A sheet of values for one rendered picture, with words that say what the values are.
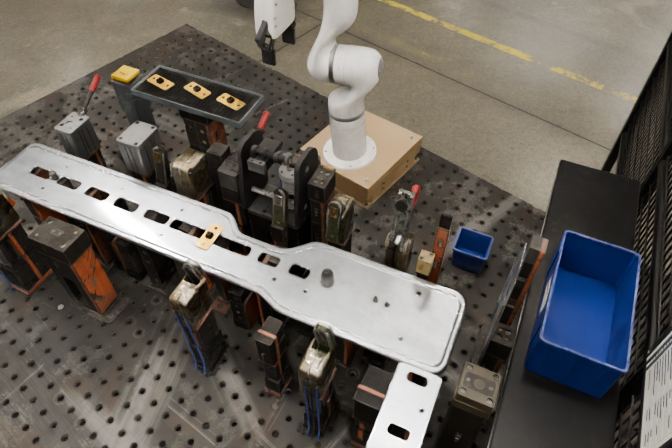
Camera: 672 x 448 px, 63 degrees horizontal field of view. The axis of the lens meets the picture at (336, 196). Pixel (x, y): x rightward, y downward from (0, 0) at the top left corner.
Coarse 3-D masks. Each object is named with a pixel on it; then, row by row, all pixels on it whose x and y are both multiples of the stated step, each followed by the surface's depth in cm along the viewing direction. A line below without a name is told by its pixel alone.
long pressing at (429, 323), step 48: (48, 192) 154; (144, 192) 154; (144, 240) 142; (192, 240) 142; (240, 240) 142; (288, 288) 132; (336, 288) 132; (384, 288) 132; (432, 288) 132; (336, 336) 125; (384, 336) 124; (432, 336) 124
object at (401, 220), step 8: (400, 192) 125; (408, 192) 125; (400, 200) 122; (408, 200) 125; (400, 208) 123; (408, 208) 125; (400, 216) 129; (408, 216) 127; (400, 224) 130; (408, 224) 130; (392, 232) 132; (400, 232) 132; (392, 240) 133; (400, 248) 134
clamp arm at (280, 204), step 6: (276, 192) 141; (282, 192) 140; (276, 198) 141; (282, 198) 141; (276, 204) 142; (282, 204) 142; (276, 210) 144; (282, 210) 143; (276, 216) 145; (282, 216) 144; (276, 222) 146; (282, 222) 146
